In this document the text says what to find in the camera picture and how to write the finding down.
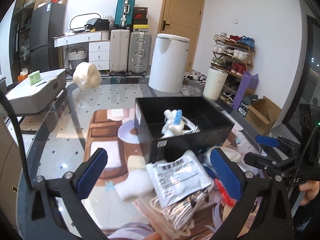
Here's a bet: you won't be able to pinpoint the oval vanity mirror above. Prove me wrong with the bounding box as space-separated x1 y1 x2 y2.
69 12 101 33

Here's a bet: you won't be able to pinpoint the black bag on desk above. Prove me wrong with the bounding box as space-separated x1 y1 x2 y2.
85 18 110 31

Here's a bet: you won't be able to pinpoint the white cylindrical appliance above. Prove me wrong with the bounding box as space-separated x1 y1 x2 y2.
149 34 190 93

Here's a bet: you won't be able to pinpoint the beige hard suitcase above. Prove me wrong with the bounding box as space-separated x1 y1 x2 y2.
109 29 130 73

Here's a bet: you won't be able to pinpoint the cream rope bundle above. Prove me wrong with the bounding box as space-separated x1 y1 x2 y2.
149 189 216 233

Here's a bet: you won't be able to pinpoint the white blue plush toy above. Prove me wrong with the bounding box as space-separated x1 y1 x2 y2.
161 109 186 138

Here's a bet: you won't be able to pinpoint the teal hard suitcase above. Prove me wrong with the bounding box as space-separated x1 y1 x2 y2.
114 0 136 29

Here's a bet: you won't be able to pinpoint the white low side table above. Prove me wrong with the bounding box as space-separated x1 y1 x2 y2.
6 69 66 116

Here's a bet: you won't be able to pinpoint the silver hard suitcase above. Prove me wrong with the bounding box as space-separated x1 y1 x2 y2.
127 31 152 76

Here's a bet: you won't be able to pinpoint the white printed foil pouch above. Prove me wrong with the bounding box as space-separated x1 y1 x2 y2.
146 150 213 209

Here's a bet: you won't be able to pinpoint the black refrigerator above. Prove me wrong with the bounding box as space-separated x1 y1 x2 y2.
30 2 66 72

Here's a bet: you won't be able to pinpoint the open brown cardboard box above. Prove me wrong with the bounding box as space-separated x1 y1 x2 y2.
245 96 281 135

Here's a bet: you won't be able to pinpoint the cream cylindrical bin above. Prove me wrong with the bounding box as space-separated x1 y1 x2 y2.
203 67 228 100

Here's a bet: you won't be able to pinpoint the black cardboard storage box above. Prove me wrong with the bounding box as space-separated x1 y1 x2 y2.
135 97 234 163

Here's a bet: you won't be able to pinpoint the green tissue box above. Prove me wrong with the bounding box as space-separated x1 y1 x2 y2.
28 70 41 86

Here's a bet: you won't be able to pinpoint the white drawer desk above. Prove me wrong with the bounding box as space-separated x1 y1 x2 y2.
53 30 110 71

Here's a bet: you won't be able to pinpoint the tan wooden door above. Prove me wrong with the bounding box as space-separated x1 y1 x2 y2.
157 0 205 71

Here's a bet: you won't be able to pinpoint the white usb cable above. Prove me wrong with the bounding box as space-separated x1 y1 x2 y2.
181 116 201 134

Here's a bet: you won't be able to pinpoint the stacked shoe boxes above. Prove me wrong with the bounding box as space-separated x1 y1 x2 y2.
132 7 149 32

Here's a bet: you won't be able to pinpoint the cream yarn bundle in plastic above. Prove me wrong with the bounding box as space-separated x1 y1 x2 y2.
73 62 101 89

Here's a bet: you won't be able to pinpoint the wooden shoe rack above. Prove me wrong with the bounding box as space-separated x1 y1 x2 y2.
211 32 255 78

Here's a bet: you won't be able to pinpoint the person right hand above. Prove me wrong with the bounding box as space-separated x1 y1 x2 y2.
299 180 319 206

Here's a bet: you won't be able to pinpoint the woven laundry basket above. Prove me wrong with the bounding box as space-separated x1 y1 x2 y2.
68 47 88 70

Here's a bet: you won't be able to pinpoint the white foam packing piece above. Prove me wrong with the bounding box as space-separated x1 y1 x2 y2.
114 170 153 200

